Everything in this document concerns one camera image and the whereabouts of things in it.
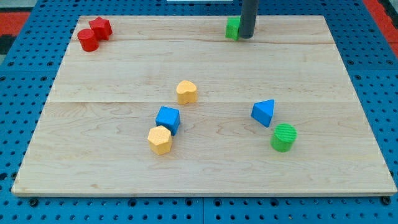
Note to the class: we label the red star block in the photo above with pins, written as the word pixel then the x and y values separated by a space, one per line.
pixel 101 27

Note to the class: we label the blue triangle block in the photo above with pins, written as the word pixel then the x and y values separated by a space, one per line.
pixel 263 112

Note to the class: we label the yellow hexagon block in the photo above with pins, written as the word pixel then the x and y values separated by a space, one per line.
pixel 160 140

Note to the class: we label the green cylinder block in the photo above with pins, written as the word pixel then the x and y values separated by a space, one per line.
pixel 283 137

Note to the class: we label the yellow heart block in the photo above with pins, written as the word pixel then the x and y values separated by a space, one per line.
pixel 187 92

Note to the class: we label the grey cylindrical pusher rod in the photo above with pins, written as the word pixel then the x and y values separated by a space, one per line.
pixel 248 18

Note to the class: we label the blue cube block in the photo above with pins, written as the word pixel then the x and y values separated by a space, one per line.
pixel 169 118

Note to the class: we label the red cylinder block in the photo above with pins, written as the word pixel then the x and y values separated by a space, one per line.
pixel 88 40

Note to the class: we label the wooden board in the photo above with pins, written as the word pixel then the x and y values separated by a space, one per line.
pixel 91 138

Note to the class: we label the green star block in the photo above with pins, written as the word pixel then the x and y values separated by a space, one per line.
pixel 232 28

